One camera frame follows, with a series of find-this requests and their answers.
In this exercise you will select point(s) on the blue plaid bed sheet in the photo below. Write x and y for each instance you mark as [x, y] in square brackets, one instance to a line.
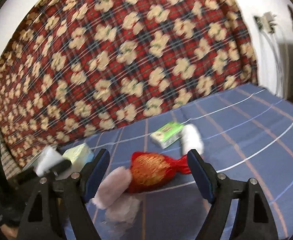
[236, 135]

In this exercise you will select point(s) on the round metal tin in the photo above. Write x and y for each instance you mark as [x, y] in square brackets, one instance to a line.
[31, 164]

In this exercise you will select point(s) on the clear plastic bag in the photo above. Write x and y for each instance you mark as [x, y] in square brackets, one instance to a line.
[124, 212]

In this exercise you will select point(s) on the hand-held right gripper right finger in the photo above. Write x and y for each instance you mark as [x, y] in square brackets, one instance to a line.
[201, 177]

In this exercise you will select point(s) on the wall socket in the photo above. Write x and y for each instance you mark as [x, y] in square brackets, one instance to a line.
[258, 21]

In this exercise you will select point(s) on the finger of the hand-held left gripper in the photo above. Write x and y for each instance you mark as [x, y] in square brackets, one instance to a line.
[61, 166]
[24, 173]

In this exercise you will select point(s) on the red gold brocade pouch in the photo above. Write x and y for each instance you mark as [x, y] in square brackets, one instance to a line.
[149, 172]

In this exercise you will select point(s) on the pale floral tissue box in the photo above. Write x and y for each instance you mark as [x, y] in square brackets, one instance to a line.
[80, 155]

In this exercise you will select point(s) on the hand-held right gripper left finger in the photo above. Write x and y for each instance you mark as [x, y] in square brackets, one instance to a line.
[96, 177]

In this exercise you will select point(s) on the white cloth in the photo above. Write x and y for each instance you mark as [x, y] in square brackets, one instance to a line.
[46, 160]

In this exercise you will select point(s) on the green tissue pack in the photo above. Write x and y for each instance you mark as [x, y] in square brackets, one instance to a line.
[167, 135]

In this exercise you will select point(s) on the white cotton roll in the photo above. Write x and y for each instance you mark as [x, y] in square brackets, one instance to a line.
[191, 140]

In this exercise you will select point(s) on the pink fluffy cloth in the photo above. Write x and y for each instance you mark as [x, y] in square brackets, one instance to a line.
[111, 187]

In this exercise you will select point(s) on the red plaid bear-print blanket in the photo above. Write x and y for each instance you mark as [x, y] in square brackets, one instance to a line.
[124, 55]

